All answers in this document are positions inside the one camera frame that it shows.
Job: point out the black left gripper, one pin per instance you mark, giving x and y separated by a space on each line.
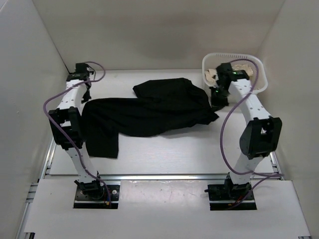
86 98

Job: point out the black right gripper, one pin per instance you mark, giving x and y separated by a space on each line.
217 105

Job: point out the black trousers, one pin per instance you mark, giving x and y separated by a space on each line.
159 106

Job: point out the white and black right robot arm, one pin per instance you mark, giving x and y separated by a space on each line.
261 134

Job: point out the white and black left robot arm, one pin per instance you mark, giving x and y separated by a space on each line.
67 126

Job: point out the beige trousers in basket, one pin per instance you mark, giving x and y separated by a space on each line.
210 74

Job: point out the white plastic laundry basket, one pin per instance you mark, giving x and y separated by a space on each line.
213 60

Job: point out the white front cover board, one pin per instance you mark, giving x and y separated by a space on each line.
165 210

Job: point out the aluminium left frame rail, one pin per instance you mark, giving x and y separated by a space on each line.
56 119

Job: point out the aluminium front frame rail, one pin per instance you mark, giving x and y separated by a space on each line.
140 177

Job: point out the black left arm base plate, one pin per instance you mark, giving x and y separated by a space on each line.
112 195

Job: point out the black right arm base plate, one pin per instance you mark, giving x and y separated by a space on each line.
222 199

